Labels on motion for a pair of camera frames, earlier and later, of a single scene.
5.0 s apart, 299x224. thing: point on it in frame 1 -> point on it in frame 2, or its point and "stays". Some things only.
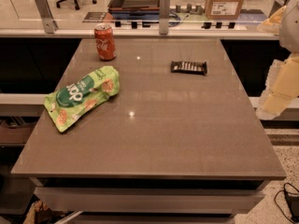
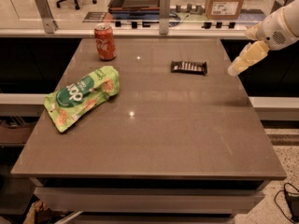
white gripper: [290, 28] -> [271, 32]
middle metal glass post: [163, 12] stays
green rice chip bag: [67, 101] stays
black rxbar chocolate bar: [189, 67] stays
